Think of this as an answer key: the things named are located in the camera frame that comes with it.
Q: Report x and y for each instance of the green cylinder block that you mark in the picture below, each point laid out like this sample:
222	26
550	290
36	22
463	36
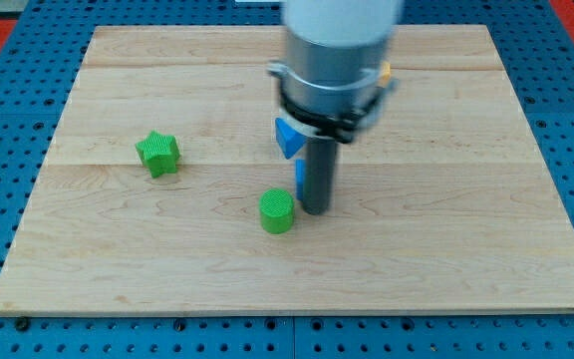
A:
276	207

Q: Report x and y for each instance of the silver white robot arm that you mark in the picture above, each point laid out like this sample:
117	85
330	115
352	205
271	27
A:
330	79

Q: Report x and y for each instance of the blue cube block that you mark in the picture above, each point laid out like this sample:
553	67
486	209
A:
299	178

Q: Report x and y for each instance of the blue triangle block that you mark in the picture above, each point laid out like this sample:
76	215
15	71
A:
289	140

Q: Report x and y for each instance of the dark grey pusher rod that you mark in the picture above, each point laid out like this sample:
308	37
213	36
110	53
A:
320	163

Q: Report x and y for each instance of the green star block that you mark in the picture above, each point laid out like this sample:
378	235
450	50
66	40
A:
158	153

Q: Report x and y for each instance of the yellow block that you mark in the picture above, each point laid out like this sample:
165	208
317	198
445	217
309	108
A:
385	74

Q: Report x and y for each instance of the light wooden board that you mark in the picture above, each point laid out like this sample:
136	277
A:
444	207

